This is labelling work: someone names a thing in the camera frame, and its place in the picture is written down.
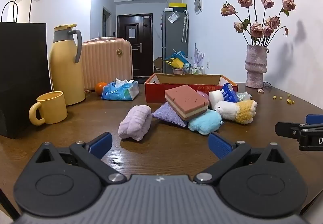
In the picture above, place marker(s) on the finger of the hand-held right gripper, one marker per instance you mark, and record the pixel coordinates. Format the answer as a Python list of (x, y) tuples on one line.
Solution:
[(287, 129), (314, 119)]

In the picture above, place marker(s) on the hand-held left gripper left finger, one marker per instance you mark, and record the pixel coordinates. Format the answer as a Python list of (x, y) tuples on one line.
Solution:
[(101, 143)]

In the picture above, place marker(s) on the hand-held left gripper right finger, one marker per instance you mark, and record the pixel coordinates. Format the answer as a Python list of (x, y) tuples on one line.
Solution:
[(220, 145)]

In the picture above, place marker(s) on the light blue plush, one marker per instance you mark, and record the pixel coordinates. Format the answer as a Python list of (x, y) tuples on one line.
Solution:
[(203, 121)]

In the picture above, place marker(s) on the lavender towel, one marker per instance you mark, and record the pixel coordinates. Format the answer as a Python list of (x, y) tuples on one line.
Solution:
[(135, 123)]

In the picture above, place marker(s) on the white yellow plush toy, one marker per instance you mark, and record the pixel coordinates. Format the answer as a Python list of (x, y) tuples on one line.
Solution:
[(242, 111)]

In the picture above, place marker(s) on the white soft roll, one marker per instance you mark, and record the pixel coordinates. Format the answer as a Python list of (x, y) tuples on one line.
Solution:
[(215, 97)]

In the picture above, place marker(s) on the blue handkerchief paper pack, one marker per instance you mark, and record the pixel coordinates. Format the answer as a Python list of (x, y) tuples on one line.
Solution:
[(228, 92)]

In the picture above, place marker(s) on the iridescent crinkled pouch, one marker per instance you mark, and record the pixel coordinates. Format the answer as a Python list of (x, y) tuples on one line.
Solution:
[(243, 96)]

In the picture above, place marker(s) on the brown layered sponge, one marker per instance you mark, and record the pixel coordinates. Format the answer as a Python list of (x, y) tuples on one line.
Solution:
[(185, 99)]

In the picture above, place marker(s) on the purple knitted cloth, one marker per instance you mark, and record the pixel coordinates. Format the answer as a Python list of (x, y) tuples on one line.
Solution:
[(165, 114)]

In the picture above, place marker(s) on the red cardboard box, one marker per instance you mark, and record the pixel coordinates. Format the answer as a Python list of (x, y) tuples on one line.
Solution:
[(156, 92)]

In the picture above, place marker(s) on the scattered yellow flower buds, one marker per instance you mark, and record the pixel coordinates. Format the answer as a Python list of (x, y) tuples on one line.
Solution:
[(288, 100)]

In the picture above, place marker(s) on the fallen rose petal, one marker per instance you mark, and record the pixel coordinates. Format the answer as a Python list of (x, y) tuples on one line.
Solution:
[(260, 90)]

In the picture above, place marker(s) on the black eyeglasses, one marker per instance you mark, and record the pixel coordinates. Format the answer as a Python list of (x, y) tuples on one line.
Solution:
[(267, 84)]

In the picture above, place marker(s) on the blue tissue pack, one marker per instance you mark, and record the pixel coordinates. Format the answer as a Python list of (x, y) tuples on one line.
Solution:
[(118, 92)]

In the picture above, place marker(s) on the orange fruit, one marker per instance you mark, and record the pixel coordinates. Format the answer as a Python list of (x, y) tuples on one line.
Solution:
[(100, 88)]

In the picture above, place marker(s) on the yellow mug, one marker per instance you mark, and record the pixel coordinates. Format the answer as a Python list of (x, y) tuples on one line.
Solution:
[(53, 110)]

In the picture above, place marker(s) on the pink textured vase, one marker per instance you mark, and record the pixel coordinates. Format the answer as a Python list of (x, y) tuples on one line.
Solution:
[(256, 67)]

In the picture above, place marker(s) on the pink ribbed suitcase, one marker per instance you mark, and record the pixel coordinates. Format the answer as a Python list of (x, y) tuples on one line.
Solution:
[(106, 65)]

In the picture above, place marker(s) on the metal cart with bottles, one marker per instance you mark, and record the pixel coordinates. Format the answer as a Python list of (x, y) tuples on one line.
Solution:
[(194, 69)]

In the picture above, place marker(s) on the yellow thermos jug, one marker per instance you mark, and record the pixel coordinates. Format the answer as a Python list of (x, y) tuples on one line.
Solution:
[(65, 70)]

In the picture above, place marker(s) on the pink bucket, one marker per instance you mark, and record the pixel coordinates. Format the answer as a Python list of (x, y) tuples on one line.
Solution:
[(178, 70)]

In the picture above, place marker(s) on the dark brown entrance door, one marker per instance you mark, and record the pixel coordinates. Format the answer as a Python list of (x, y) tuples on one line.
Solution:
[(133, 62)]

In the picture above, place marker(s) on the yellow watering can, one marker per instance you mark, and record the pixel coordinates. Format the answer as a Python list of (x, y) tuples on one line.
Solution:
[(175, 63)]

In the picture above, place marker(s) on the blue folded items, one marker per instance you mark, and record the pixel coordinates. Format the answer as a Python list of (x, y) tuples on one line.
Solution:
[(180, 55)]

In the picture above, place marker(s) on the black paper bag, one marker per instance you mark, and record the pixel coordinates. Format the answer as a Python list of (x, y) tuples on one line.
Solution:
[(22, 75)]

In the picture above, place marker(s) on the bunch of dried roses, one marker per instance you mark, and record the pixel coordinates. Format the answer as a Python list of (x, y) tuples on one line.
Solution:
[(256, 29)]

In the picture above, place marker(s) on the grey refrigerator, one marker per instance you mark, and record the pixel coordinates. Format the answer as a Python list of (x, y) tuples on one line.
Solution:
[(174, 42)]

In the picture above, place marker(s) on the white door notice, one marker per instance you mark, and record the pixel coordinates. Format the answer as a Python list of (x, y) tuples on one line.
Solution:
[(132, 33)]

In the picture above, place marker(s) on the grey interior door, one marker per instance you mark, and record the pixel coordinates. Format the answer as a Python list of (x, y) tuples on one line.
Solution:
[(106, 23)]

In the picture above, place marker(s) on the hanging white umbrellas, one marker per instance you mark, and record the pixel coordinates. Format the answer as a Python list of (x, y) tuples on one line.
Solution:
[(185, 27)]

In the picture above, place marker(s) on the clear plastic bag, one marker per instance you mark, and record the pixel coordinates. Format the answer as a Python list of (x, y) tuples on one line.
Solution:
[(173, 17)]

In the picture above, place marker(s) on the yellow black box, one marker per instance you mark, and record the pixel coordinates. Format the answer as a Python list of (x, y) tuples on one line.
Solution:
[(178, 4)]

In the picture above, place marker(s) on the pale purple wall decoration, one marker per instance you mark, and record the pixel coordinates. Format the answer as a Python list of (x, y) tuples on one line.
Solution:
[(198, 56)]

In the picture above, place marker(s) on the white wall fuse box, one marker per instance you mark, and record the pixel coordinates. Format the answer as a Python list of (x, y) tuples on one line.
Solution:
[(198, 3)]

